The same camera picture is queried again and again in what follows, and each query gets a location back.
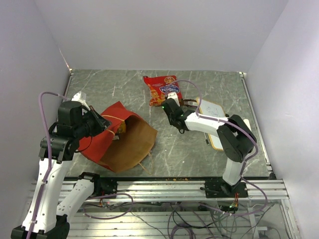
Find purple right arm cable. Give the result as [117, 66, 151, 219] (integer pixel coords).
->
[165, 79, 268, 217]

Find yellow M&M's packet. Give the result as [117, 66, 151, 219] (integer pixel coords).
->
[117, 121, 127, 134]

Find aluminium frame rail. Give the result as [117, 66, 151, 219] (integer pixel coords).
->
[27, 179, 290, 202]

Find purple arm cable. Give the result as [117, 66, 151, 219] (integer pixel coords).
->
[24, 91, 73, 239]
[165, 79, 268, 217]

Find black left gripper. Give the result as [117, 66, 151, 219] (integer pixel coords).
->
[74, 105, 112, 138]

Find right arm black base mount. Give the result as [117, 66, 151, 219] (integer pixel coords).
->
[200, 178, 248, 198]

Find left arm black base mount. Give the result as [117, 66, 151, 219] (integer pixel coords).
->
[92, 177, 118, 197]

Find black marker pen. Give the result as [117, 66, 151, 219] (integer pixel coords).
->
[204, 133, 210, 145]

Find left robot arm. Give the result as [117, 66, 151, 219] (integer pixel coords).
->
[10, 100, 111, 239]

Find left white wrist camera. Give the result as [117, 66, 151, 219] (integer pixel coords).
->
[71, 91, 87, 105]

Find purple brown M&M's packet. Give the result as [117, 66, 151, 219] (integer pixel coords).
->
[182, 99, 198, 108]

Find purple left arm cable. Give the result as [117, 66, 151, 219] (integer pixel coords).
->
[24, 91, 73, 239]

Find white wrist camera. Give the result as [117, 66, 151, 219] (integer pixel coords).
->
[167, 92, 180, 107]
[71, 91, 87, 105]

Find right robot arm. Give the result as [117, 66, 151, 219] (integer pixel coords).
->
[161, 98, 258, 197]

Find red candy bag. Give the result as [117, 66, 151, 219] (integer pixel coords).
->
[143, 75, 183, 107]

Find red paper bag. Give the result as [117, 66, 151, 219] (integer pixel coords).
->
[79, 102, 158, 173]

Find white whiteboard eraser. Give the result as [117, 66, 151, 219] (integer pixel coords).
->
[243, 119, 250, 128]

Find loose cables under table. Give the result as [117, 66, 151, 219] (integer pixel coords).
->
[82, 190, 275, 239]

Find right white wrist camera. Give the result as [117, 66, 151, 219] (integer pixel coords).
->
[167, 92, 180, 107]

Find yellow-framed small whiteboard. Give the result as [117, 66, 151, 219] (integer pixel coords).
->
[195, 97, 227, 151]

